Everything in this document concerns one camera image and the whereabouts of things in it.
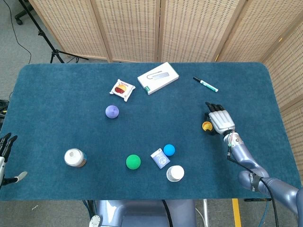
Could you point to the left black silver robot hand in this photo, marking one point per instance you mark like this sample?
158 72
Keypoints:
6 146

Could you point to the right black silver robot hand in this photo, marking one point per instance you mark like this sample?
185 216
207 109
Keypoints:
221 120

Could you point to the white paper cup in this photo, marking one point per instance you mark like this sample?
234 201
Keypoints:
175 173

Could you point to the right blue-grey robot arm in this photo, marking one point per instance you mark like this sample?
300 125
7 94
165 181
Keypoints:
246 156

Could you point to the black chair leg with caster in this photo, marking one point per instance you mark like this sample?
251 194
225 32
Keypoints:
20 17

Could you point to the yellow ball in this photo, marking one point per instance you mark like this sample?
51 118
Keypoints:
204 128

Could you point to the white green marker pen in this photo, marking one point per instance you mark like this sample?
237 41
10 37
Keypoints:
206 84

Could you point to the blue carpet table mat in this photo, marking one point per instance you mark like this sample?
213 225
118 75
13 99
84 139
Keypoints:
59 123

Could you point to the blue foam ball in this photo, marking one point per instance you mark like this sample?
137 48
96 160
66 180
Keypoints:
169 150

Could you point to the white lidded jar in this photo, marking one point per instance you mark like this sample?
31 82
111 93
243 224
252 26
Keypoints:
74 157

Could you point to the small blue white packet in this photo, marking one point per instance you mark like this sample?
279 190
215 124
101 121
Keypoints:
160 159

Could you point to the white box with green label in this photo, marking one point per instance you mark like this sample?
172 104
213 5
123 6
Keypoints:
157 78

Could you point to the white table leg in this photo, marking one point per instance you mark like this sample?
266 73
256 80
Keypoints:
205 212

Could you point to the green foam ball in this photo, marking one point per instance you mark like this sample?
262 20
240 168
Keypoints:
133 162

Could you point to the red yellow snack packet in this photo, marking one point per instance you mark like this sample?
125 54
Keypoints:
122 89

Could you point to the black tripod stand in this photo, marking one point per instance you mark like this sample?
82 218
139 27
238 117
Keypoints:
56 53

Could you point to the purple foam ball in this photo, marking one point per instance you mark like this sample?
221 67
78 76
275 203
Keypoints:
112 111

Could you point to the white round flange plate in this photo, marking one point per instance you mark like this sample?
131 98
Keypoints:
95 221

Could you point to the blue-grey robot torso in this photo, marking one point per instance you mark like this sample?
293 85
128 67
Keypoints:
142 212

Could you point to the wicker folding screen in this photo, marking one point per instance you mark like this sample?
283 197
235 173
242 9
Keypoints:
132 28

